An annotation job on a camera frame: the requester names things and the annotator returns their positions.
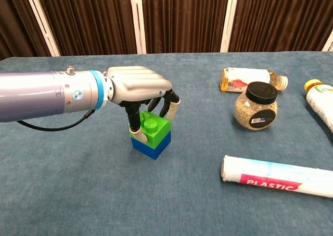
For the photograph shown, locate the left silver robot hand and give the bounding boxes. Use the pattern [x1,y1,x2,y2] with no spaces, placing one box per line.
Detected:
[102,65,181,144]

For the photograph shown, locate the green toy brick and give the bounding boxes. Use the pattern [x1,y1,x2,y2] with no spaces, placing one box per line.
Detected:
[129,110,172,148]

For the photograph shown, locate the blue toy brick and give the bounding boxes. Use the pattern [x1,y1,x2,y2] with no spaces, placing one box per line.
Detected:
[131,131,172,160]

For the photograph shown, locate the brown folding screen white frames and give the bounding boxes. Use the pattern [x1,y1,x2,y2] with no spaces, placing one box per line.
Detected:
[0,0,333,61]

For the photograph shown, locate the blue table cloth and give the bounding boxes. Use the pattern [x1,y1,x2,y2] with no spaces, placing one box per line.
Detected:
[0,50,333,236]

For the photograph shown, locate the amber liquid bottle white label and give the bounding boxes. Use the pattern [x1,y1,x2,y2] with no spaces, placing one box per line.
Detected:
[220,67,289,93]

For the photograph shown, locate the glass jar with black lid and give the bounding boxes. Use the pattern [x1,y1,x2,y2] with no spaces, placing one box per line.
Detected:
[234,81,279,131]

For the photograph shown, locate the white plastic bag roll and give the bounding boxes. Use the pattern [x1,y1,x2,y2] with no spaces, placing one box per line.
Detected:
[221,154,333,199]

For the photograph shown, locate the white bottle with yellow cap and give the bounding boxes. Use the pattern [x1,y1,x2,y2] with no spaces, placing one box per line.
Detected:
[304,79,333,134]

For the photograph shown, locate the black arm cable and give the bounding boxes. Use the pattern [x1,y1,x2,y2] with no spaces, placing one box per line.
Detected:
[16,109,96,132]

